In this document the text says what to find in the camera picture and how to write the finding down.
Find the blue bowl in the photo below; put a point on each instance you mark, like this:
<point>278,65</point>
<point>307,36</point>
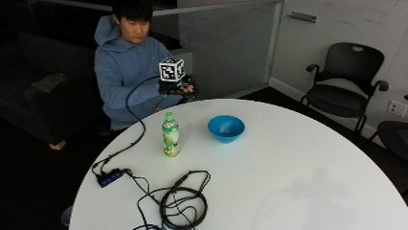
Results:
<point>226,129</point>

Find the black hub box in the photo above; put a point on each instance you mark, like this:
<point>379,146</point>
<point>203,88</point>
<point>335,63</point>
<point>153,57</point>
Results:
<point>109,177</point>

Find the person in blue hoodie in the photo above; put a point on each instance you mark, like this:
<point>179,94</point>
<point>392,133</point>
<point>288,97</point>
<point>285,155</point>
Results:
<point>122,64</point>

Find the grey cushion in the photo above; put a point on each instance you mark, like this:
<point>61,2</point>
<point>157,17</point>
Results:
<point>48,82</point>

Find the dark sofa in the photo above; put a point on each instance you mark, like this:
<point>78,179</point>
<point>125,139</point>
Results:
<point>46,92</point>

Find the blue grey stool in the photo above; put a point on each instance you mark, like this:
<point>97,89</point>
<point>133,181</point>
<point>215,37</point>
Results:
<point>66,215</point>

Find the green drink bottle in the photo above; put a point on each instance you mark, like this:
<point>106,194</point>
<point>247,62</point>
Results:
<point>170,137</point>

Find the grey wall tray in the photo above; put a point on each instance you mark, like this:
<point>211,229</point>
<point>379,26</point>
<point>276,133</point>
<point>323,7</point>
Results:
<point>301,17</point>

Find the white marker cube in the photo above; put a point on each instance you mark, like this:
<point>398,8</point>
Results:
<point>170,70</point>

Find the black office chair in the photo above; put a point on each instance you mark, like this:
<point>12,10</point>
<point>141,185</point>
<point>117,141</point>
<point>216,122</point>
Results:
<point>394,137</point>
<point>339,96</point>

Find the glass partition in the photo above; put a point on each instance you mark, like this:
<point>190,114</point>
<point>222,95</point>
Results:
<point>228,48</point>

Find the white wall outlet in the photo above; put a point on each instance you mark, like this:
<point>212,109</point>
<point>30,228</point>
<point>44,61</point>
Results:
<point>397,108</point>

